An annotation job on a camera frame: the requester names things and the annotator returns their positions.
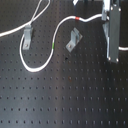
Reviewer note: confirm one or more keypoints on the right grey metal cable clip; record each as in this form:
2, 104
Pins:
75, 39

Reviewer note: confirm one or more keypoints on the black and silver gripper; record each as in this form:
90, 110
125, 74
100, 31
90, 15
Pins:
111, 10

